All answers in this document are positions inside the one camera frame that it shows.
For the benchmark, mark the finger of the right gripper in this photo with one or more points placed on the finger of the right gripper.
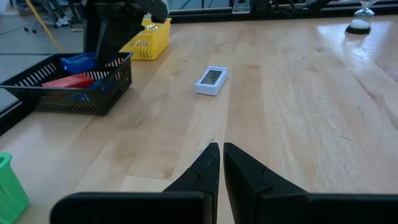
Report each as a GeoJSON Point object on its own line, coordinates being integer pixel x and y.
{"type": "Point", "coordinates": [90, 25]}
{"type": "Point", "coordinates": [118, 31]}

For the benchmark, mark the red digital display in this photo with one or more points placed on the red digital display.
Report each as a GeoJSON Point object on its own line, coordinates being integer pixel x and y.
{"type": "Point", "coordinates": [70, 81]}

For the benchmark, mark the yellow plastic basket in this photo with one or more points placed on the yellow plastic basket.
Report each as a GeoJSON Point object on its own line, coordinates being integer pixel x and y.
{"type": "Point", "coordinates": [149, 43]}

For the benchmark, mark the black plastic basket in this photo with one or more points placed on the black plastic basket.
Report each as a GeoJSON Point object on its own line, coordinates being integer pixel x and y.
{"type": "Point", "coordinates": [93, 105]}

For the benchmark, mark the dark blue digital display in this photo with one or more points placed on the dark blue digital display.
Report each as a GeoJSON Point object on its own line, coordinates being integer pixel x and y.
{"type": "Point", "coordinates": [77, 62]}

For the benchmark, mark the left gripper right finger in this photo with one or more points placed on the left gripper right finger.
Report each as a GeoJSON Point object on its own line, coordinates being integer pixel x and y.
{"type": "Point", "coordinates": [248, 193]}

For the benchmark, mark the silver mounting bracket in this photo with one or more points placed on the silver mounting bracket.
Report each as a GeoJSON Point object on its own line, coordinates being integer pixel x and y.
{"type": "Point", "coordinates": [241, 6]}

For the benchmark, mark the white sand hourglass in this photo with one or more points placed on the white sand hourglass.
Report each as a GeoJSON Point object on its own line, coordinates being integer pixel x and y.
{"type": "Point", "coordinates": [360, 24]}

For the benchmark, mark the white digital display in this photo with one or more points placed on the white digital display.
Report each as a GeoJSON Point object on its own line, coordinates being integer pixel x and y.
{"type": "Point", "coordinates": [211, 82]}

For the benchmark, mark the green plastic basket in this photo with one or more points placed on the green plastic basket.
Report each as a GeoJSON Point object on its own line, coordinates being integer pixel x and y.
{"type": "Point", "coordinates": [12, 193]}

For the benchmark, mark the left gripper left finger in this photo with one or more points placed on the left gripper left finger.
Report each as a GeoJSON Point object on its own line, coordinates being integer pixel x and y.
{"type": "Point", "coordinates": [199, 186]}

